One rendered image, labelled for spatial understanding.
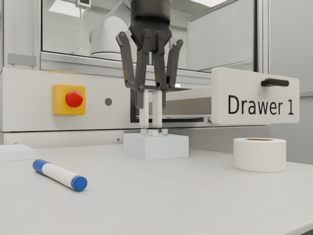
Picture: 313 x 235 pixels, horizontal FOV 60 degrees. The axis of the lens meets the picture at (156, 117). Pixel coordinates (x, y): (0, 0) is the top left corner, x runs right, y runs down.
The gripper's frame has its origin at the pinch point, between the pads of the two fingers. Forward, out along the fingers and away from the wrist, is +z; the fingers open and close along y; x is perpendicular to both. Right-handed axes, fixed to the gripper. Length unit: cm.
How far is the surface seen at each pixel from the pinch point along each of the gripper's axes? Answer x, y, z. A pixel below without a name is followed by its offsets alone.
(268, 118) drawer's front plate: 2.6, -27.2, 1.6
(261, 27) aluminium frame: -39, -67, -36
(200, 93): -1.6, -12.1, -3.6
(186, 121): -31.5, -26.4, 2.9
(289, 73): -113, -174, -35
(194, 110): -3.0, -11.6, -0.1
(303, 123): -103, -176, 6
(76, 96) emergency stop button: -17.4, 11.2, -3.4
